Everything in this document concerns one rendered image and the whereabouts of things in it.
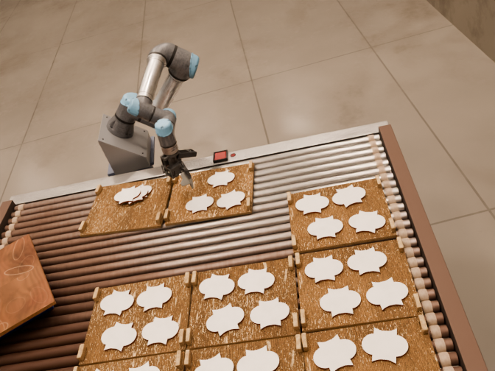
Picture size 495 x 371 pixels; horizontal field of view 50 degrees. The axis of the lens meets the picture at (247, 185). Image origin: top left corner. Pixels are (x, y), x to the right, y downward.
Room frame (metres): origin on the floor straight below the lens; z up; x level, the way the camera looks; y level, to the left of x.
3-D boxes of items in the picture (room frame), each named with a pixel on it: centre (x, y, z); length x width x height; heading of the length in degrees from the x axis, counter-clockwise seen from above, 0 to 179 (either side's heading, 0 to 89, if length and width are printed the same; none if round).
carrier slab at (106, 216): (2.06, 0.59, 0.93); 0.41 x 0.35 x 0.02; 75
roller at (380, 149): (2.09, 0.29, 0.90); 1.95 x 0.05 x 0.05; 79
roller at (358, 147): (2.14, 0.28, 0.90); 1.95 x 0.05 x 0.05; 79
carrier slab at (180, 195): (1.96, 0.18, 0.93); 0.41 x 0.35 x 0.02; 76
